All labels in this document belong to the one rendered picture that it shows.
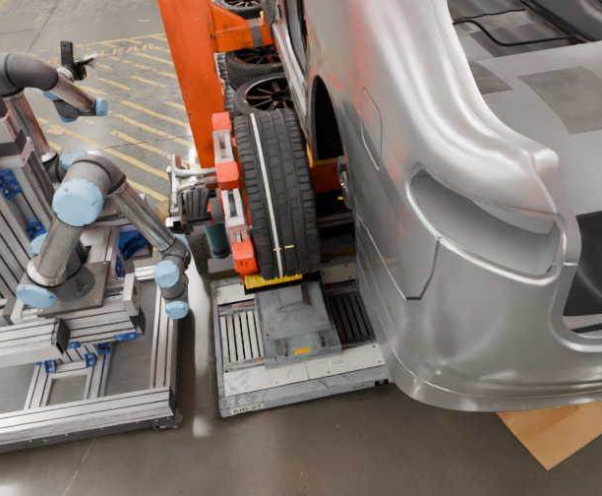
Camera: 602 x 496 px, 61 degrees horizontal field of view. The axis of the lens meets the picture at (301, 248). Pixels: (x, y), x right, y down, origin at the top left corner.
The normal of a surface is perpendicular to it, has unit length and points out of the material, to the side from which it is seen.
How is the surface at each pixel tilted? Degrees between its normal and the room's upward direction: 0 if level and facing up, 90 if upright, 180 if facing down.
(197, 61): 90
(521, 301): 89
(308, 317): 0
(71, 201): 84
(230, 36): 90
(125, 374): 0
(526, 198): 72
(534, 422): 1
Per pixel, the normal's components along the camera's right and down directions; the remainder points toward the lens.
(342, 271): -0.08, -0.72
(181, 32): 0.18, 0.67
